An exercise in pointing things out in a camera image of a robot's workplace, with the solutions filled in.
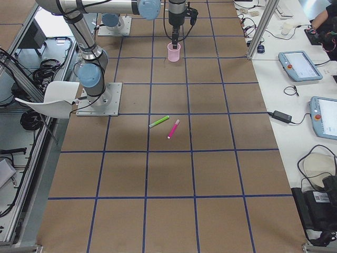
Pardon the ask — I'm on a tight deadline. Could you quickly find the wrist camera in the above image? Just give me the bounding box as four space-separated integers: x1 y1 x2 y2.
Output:
188 7 199 26

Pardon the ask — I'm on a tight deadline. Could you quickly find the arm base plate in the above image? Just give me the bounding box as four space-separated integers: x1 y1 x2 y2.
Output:
98 14 132 37
75 82 123 116

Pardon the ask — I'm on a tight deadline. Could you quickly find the upper teach pendant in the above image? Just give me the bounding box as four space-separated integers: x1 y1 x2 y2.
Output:
278 51 323 82

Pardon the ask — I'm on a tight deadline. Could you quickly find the lower teach pendant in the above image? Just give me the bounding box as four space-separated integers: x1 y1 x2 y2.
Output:
309 96 336 140

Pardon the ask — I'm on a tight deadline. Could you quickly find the aluminium frame post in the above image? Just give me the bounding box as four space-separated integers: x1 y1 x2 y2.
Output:
246 0 279 60

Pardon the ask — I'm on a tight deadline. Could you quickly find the pink pen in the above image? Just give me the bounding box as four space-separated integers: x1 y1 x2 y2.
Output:
167 119 180 139

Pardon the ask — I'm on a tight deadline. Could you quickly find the small blue device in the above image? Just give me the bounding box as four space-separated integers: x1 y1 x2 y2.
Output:
257 44 265 54

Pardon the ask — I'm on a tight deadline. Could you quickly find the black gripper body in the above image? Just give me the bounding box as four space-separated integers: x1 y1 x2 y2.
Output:
168 0 184 26

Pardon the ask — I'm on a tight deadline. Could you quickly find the white chair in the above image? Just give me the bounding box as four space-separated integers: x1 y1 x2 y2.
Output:
15 81 80 119

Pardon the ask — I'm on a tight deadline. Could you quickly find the green pen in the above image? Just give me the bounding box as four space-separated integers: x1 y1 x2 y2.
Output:
148 115 170 128

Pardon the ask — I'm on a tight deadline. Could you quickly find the teach pendant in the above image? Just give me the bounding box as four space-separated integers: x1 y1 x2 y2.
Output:
309 96 336 140
278 51 323 82

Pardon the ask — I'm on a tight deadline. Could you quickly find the black power brick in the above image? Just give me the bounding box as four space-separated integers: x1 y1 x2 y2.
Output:
267 110 292 124

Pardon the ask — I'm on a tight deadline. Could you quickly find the pink mesh cup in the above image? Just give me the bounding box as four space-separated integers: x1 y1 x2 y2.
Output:
167 43 181 62

